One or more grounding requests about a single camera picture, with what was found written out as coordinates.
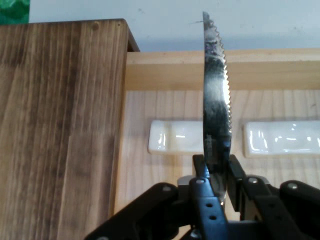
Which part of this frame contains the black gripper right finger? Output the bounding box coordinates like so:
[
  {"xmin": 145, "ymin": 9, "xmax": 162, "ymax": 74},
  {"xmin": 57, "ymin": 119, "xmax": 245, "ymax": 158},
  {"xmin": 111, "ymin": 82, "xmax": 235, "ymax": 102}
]
[{"xmin": 226, "ymin": 154, "xmax": 320, "ymax": 240}]

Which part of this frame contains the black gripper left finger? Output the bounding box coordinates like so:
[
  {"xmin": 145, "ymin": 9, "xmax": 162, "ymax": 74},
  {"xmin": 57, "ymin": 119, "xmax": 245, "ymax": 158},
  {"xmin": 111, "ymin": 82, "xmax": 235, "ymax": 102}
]
[{"xmin": 84, "ymin": 154, "xmax": 230, "ymax": 240}]

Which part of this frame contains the serrated steel knife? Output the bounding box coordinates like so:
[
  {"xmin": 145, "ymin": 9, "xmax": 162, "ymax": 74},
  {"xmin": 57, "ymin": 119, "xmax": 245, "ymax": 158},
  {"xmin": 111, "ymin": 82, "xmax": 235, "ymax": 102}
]
[{"xmin": 201, "ymin": 10, "xmax": 232, "ymax": 204}]

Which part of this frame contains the white ceramic cutlery rest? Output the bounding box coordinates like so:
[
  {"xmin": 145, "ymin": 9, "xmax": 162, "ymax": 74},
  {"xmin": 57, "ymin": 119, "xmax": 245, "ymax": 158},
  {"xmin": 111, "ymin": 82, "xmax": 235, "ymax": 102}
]
[
  {"xmin": 147, "ymin": 119, "xmax": 209, "ymax": 155},
  {"xmin": 243, "ymin": 120, "xmax": 320, "ymax": 159}
]

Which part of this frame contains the dark wooden cabinet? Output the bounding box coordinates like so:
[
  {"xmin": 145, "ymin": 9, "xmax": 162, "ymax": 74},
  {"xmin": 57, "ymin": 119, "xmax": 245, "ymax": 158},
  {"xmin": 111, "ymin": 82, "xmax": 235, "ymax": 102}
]
[{"xmin": 0, "ymin": 18, "xmax": 141, "ymax": 240}]

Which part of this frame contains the light wooden drawer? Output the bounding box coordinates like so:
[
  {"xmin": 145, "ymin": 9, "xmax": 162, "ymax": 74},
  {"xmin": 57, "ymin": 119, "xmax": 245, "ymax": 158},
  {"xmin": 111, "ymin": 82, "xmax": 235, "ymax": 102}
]
[{"xmin": 108, "ymin": 48, "xmax": 320, "ymax": 224}]

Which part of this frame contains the green foam block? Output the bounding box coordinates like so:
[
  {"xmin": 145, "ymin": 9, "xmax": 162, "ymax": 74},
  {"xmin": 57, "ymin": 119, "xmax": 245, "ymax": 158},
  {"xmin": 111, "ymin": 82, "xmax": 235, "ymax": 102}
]
[{"xmin": 0, "ymin": 0, "xmax": 31, "ymax": 26}]

